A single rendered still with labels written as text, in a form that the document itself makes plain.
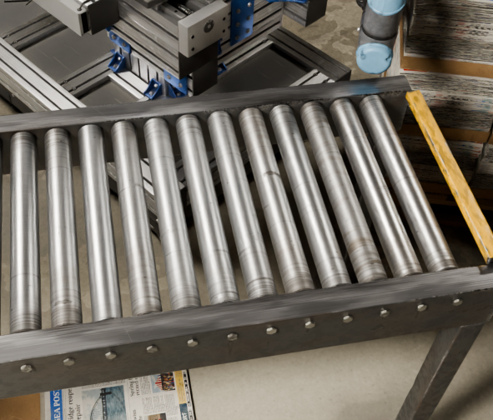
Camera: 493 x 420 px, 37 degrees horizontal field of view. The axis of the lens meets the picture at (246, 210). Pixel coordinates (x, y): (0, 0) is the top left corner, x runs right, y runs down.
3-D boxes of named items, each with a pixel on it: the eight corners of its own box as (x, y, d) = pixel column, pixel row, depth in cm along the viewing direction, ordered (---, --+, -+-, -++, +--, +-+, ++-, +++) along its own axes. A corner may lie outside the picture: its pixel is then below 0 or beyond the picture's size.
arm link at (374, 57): (397, 48, 149) (388, 80, 156) (399, 17, 156) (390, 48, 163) (359, 42, 150) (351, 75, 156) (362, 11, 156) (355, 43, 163)
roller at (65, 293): (72, 139, 148) (67, 122, 144) (85, 343, 119) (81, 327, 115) (46, 142, 147) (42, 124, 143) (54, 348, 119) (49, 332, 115)
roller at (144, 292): (136, 132, 150) (134, 115, 146) (164, 332, 121) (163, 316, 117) (111, 135, 149) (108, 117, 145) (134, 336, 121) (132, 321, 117)
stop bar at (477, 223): (419, 95, 154) (421, 88, 152) (504, 262, 127) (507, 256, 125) (404, 97, 153) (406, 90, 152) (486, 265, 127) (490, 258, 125)
